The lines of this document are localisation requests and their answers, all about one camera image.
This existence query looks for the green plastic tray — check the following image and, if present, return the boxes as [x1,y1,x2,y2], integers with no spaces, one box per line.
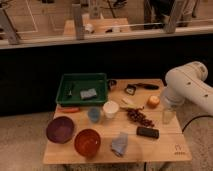
[56,73,108,106]

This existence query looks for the black handled peeler tool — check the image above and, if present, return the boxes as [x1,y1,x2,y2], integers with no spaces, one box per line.
[124,83,159,95]

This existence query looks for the red orange bowl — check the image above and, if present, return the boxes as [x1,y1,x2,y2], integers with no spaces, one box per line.
[74,129,101,158]

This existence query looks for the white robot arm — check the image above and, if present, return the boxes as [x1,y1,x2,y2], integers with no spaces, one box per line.
[160,61,213,124]

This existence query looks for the white paper cup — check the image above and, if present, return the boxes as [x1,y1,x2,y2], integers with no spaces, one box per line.
[103,101,119,118]

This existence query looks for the yellow banana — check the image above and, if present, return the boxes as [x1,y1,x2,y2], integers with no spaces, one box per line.
[120,97,144,110]

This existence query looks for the dark utensil in tray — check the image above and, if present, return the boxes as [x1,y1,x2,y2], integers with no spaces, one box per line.
[66,83,74,98]

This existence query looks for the grey blue sponge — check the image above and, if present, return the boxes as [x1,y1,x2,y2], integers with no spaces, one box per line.
[80,88,97,100]

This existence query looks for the dark red grape bunch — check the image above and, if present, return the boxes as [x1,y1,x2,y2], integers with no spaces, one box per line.
[127,109,154,128]

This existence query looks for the orange carrot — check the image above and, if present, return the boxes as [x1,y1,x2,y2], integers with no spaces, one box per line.
[57,107,79,113]

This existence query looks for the purple bowl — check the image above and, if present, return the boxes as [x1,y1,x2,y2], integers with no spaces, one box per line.
[46,116,75,144]

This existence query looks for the black remote control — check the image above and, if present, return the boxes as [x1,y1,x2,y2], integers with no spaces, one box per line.
[136,127,159,139]

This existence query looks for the blue plastic cup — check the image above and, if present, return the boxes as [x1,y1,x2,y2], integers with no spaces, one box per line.
[88,107,101,123]

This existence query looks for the black cable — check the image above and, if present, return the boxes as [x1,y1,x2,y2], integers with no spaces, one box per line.
[181,114,213,133]

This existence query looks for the small black cup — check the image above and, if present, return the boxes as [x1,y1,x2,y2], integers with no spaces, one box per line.
[107,79,117,90]

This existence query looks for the orange fruit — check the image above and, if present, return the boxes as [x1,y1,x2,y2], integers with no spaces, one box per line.
[147,95,160,108]

